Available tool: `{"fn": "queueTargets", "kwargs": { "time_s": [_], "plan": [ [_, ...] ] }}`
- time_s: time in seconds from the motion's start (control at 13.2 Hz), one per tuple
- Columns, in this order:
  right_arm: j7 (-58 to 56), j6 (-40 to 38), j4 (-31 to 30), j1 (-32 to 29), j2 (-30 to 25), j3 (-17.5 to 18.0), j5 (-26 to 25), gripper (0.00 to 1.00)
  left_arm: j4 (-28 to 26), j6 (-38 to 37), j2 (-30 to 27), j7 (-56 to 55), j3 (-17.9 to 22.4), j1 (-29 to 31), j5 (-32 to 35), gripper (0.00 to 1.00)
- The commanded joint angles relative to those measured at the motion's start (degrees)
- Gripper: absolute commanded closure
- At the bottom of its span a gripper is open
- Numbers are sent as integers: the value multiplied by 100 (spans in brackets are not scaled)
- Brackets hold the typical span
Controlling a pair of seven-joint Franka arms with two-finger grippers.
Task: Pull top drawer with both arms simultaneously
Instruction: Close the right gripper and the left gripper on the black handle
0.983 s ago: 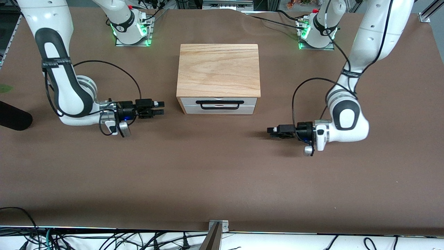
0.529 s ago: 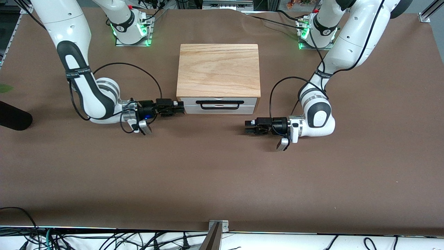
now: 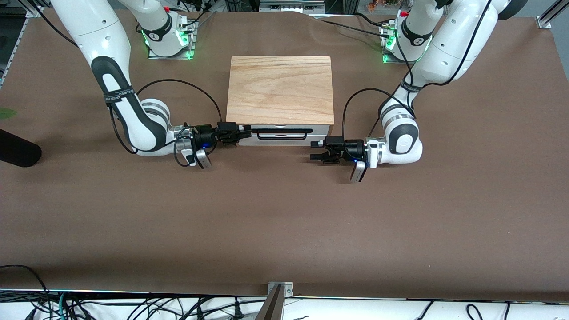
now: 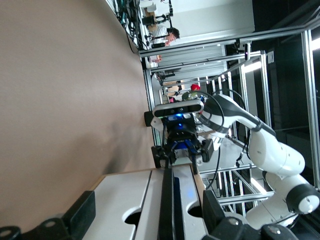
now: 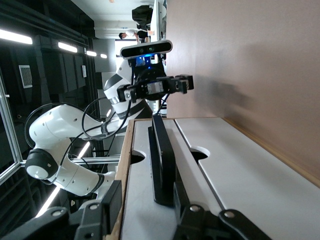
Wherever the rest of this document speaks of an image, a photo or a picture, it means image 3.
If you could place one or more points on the wooden drawer cabinet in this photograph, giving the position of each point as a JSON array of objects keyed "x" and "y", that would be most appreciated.
[{"x": 280, "y": 89}]

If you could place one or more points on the green blurred object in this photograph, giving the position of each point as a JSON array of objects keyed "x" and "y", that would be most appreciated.
[{"x": 6, "y": 113}]

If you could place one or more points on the black round-ended cylinder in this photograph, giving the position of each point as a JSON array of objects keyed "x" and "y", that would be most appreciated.
[{"x": 18, "y": 151}]

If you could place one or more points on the grey metal pole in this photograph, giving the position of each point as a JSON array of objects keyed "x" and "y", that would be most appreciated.
[{"x": 270, "y": 309}]

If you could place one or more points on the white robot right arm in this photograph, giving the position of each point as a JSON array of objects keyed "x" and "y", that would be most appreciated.
[{"x": 89, "y": 35}]

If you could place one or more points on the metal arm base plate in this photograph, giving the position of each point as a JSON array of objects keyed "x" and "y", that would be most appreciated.
[
  {"x": 387, "y": 55},
  {"x": 189, "y": 54}
]

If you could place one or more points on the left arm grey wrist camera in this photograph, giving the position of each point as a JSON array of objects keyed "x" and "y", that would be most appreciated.
[{"x": 358, "y": 172}]

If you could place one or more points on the silver metal box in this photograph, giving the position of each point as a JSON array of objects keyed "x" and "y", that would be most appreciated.
[{"x": 289, "y": 6}]

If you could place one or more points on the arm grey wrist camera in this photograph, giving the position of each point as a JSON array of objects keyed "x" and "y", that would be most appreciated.
[
  {"x": 358, "y": 172},
  {"x": 203, "y": 159}
]

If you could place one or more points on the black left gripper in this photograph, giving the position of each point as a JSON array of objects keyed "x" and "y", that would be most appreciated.
[{"x": 353, "y": 150}]

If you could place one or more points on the white drawer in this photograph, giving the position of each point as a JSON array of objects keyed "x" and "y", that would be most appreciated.
[
  {"x": 275, "y": 143},
  {"x": 320, "y": 129}
]

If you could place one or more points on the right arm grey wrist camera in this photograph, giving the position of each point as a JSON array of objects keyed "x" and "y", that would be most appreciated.
[{"x": 203, "y": 159}]

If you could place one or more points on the grey metal mount bracket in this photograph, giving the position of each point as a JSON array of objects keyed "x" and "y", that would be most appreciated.
[{"x": 288, "y": 291}]

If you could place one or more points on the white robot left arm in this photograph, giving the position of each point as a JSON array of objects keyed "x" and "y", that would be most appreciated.
[{"x": 458, "y": 40}]

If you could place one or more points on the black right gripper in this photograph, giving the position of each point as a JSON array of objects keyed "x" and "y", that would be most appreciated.
[{"x": 205, "y": 134}]

